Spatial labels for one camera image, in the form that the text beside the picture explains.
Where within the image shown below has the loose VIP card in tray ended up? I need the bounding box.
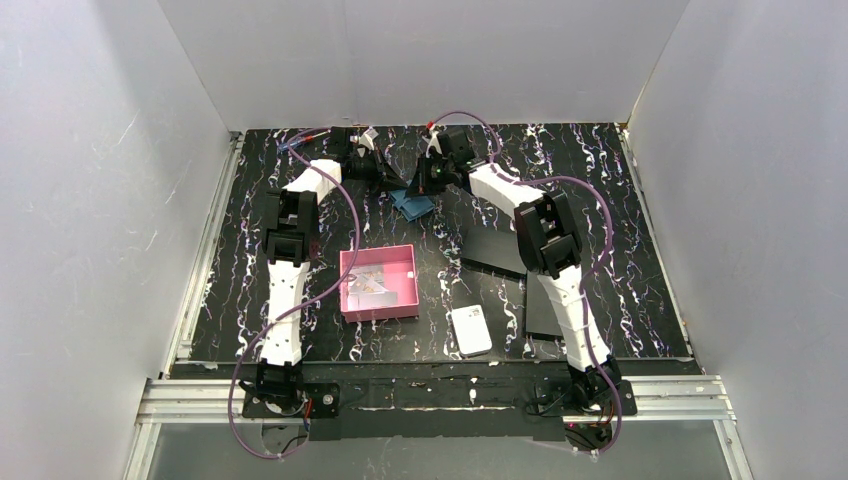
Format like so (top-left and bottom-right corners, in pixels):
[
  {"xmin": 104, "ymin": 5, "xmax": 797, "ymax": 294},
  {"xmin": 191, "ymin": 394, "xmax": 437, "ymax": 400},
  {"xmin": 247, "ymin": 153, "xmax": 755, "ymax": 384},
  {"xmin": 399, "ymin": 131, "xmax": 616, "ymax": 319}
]
[{"xmin": 346, "ymin": 264, "xmax": 388, "ymax": 294}]

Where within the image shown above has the flat black rectangular box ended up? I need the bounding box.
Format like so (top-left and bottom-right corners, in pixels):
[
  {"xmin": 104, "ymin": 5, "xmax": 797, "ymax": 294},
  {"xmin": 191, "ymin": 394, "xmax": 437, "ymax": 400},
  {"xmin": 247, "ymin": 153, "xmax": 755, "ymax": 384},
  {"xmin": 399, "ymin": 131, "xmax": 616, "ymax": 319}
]
[{"xmin": 524, "ymin": 272, "xmax": 562, "ymax": 340}]

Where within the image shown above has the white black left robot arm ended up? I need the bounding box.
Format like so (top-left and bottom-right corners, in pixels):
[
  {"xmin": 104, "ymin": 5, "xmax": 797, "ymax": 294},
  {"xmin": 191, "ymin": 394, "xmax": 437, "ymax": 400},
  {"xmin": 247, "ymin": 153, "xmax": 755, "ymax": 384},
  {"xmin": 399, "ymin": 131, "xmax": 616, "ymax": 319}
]
[{"xmin": 254, "ymin": 127, "xmax": 402, "ymax": 416}]

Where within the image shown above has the white small box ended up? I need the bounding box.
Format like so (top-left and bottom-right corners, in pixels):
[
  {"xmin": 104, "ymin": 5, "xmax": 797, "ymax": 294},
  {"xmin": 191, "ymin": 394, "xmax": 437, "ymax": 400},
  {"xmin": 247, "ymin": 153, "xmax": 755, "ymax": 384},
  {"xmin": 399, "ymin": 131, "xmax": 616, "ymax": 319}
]
[{"xmin": 450, "ymin": 305, "xmax": 493, "ymax": 357}]

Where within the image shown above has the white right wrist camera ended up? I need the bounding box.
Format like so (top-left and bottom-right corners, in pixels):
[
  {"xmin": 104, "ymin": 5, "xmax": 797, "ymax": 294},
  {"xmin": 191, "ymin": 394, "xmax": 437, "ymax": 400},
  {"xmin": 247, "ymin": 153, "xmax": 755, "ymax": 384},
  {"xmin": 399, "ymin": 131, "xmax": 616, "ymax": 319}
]
[{"xmin": 425, "ymin": 121, "xmax": 444, "ymax": 158}]

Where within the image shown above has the pink plastic tray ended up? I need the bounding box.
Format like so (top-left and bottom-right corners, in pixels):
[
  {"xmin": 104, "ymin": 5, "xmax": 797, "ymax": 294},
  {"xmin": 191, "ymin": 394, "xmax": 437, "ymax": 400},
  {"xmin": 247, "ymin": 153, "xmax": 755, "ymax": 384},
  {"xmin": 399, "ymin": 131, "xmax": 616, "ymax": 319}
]
[{"xmin": 339, "ymin": 244, "xmax": 420, "ymax": 323}]

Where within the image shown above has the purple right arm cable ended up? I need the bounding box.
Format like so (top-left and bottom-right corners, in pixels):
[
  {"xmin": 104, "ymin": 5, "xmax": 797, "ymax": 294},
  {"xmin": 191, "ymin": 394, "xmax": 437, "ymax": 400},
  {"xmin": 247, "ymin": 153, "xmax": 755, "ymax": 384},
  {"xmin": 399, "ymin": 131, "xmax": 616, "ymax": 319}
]
[{"xmin": 427, "ymin": 110, "xmax": 624, "ymax": 458}]

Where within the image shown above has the dark grey perforated box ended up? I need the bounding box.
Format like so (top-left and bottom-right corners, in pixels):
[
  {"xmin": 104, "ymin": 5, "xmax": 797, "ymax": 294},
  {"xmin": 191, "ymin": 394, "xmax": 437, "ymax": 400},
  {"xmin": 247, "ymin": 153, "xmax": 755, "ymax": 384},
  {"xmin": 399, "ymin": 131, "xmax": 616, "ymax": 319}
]
[{"xmin": 460, "ymin": 227, "xmax": 528, "ymax": 279}]

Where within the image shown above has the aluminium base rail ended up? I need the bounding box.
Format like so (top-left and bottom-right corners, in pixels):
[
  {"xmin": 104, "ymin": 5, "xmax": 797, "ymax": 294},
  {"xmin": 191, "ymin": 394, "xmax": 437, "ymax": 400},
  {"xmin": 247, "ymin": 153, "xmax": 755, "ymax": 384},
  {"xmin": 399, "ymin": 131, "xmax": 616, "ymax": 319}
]
[{"xmin": 124, "ymin": 373, "xmax": 752, "ymax": 479}]

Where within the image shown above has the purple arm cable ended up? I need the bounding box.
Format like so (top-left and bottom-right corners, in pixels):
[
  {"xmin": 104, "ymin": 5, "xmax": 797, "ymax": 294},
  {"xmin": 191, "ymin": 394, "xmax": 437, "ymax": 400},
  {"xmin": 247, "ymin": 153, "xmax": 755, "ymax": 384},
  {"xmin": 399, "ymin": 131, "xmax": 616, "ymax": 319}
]
[
  {"xmin": 427, "ymin": 110, "xmax": 624, "ymax": 458},
  {"xmin": 227, "ymin": 127, "xmax": 362, "ymax": 462}
]

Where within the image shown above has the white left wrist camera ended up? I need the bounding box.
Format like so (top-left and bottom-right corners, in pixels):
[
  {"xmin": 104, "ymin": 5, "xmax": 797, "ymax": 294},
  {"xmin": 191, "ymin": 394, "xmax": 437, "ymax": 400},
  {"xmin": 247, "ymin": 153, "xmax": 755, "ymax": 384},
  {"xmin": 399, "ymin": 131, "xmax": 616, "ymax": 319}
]
[{"xmin": 354, "ymin": 126, "xmax": 379, "ymax": 157}]

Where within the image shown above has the blue red handled screwdriver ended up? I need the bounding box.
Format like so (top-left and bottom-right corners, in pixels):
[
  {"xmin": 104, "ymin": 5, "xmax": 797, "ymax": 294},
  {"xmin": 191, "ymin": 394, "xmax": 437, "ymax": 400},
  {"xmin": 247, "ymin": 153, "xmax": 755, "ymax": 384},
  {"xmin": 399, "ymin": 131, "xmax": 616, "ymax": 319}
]
[{"xmin": 278, "ymin": 130, "xmax": 329, "ymax": 153}]

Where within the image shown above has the blue leather card holder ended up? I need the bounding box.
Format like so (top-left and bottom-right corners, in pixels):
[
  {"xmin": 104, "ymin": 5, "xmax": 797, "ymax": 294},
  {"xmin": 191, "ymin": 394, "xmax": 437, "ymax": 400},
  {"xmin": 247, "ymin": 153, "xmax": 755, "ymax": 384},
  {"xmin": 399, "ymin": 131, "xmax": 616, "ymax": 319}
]
[{"xmin": 389, "ymin": 190, "xmax": 435, "ymax": 222}]

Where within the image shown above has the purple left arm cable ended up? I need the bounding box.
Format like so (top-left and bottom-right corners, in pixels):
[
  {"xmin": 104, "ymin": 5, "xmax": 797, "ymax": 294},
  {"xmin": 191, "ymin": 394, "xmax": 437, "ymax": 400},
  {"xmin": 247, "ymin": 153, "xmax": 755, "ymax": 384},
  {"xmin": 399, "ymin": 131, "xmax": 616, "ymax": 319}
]
[{"xmin": 227, "ymin": 127, "xmax": 362, "ymax": 462}]

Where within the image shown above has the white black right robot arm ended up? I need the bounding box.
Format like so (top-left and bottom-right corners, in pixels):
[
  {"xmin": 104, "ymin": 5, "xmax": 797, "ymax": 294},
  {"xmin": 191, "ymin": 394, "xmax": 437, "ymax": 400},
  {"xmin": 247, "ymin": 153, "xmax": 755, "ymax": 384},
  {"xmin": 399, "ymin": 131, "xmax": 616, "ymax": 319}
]
[{"xmin": 407, "ymin": 124, "xmax": 624, "ymax": 416}]

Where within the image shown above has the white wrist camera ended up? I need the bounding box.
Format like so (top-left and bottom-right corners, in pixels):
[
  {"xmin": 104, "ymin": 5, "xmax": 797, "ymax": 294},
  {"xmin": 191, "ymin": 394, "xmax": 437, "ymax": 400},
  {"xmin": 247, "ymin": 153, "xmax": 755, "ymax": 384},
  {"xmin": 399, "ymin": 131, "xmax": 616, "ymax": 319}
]
[
  {"xmin": 425, "ymin": 121, "xmax": 444, "ymax": 158},
  {"xmin": 354, "ymin": 126, "xmax": 379, "ymax": 157}
]

